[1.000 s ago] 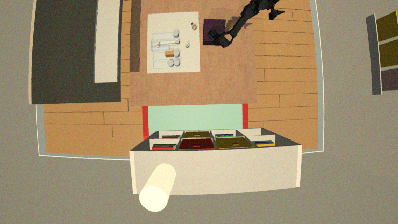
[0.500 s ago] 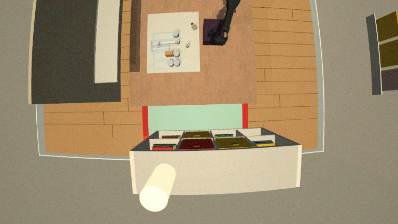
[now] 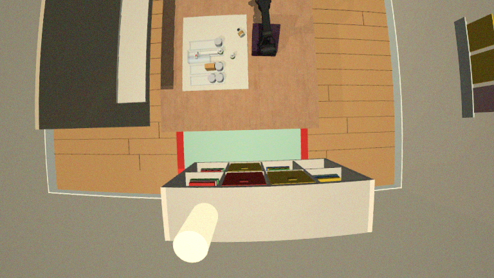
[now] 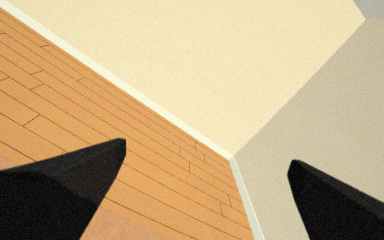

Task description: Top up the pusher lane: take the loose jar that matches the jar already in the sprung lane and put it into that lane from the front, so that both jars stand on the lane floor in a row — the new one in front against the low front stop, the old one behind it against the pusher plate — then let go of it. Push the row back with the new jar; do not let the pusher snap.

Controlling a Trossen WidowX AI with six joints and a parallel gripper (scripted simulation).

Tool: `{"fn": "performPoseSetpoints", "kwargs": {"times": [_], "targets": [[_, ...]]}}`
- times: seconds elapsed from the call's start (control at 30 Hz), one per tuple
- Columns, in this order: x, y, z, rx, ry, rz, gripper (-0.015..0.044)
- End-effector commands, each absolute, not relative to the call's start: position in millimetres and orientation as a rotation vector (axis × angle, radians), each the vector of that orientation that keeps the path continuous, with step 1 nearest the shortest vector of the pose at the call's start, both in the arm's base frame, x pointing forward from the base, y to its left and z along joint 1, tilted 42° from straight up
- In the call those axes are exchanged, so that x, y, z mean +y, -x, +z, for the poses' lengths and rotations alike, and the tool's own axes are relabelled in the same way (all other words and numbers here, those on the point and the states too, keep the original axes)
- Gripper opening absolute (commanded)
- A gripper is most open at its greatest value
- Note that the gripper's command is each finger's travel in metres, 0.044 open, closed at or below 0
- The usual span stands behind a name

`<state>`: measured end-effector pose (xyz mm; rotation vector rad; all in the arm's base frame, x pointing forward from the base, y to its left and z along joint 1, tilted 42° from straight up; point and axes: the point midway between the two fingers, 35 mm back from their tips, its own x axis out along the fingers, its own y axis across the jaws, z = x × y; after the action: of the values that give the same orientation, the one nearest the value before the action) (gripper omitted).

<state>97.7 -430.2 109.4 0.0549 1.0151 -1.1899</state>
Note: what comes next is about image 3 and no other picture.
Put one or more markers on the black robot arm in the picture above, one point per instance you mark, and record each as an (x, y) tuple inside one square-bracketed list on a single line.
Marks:
[(264, 42)]

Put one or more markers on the orange-brown box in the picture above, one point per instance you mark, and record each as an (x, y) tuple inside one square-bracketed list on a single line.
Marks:
[(210, 67)]

